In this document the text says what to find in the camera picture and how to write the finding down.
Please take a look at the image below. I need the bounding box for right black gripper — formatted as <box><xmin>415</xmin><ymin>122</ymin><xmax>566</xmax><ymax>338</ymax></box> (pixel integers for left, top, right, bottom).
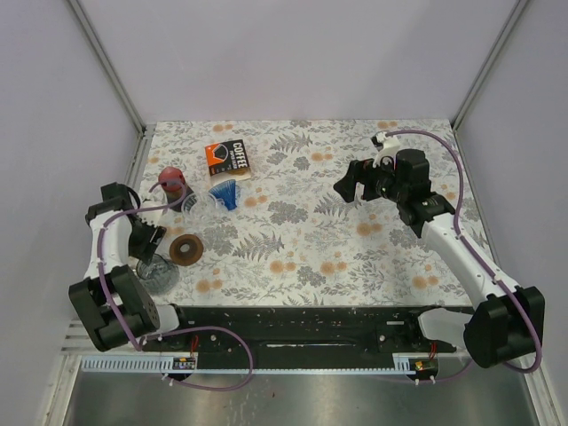
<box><xmin>332</xmin><ymin>154</ymin><xmax>406</xmax><ymax>204</ymax></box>

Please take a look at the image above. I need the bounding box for grey glass coffee server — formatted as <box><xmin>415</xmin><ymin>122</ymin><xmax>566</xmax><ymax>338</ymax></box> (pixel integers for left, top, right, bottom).
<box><xmin>136</xmin><ymin>254</ymin><xmax>179</xmax><ymax>296</ymax></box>

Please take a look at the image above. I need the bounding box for round wooden dripper base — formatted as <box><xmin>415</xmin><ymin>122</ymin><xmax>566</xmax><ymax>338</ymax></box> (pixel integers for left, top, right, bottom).
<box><xmin>169</xmin><ymin>234</ymin><xmax>204</xmax><ymax>266</ymax></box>

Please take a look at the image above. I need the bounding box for blue ribbed cone dripper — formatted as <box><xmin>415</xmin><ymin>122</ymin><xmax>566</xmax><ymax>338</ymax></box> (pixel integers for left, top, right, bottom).
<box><xmin>209</xmin><ymin>179</ymin><xmax>240</xmax><ymax>211</ymax></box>

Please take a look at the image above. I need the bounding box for coffee filter paper box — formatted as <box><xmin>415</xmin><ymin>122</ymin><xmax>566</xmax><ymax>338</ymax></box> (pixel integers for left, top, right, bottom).
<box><xmin>204</xmin><ymin>139</ymin><xmax>252</xmax><ymax>185</ymax></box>

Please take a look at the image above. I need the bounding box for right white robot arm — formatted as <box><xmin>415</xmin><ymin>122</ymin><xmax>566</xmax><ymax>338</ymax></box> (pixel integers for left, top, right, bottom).
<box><xmin>333</xmin><ymin>149</ymin><xmax>545</xmax><ymax>374</ymax></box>

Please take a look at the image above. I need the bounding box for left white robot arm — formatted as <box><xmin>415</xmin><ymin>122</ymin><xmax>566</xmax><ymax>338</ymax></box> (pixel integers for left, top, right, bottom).
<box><xmin>68</xmin><ymin>182</ymin><xmax>193</xmax><ymax>352</ymax></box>

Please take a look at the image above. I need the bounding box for clear plastic cup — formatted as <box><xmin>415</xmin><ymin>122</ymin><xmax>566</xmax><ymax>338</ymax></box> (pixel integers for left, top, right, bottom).
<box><xmin>181</xmin><ymin>193</ymin><xmax>218</xmax><ymax>223</ymax></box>

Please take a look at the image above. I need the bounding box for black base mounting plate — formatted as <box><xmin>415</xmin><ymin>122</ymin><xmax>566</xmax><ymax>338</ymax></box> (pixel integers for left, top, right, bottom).
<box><xmin>143</xmin><ymin>306</ymin><xmax>456</xmax><ymax>372</ymax></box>

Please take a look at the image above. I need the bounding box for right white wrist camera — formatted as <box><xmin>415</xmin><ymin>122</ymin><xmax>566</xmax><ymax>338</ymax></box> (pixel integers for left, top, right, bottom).
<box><xmin>371</xmin><ymin>131</ymin><xmax>400</xmax><ymax>168</ymax></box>

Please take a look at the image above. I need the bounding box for white slotted cable duct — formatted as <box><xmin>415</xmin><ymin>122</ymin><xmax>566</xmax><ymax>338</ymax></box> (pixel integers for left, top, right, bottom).
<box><xmin>81</xmin><ymin>355</ymin><xmax>198</xmax><ymax>375</ymax></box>

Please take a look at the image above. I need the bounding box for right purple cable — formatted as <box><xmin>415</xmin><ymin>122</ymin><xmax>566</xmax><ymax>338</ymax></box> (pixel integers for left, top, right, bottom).
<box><xmin>383</xmin><ymin>129</ymin><xmax>543</xmax><ymax>383</ymax></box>

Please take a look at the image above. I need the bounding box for right aluminium frame post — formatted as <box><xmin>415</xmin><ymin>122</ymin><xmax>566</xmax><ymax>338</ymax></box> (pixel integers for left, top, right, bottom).
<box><xmin>450</xmin><ymin>0</ymin><xmax>533</xmax><ymax>132</ymax></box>

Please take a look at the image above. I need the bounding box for aluminium frame post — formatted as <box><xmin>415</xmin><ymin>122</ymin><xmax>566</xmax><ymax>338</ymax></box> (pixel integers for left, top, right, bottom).
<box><xmin>450</xmin><ymin>0</ymin><xmax>533</xmax><ymax>132</ymax></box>
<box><xmin>65</xmin><ymin>0</ymin><xmax>146</xmax><ymax>136</ymax></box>

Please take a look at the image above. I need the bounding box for left aluminium frame post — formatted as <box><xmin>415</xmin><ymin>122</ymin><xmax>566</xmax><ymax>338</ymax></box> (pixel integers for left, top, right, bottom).
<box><xmin>65</xmin><ymin>0</ymin><xmax>146</xmax><ymax>136</ymax></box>

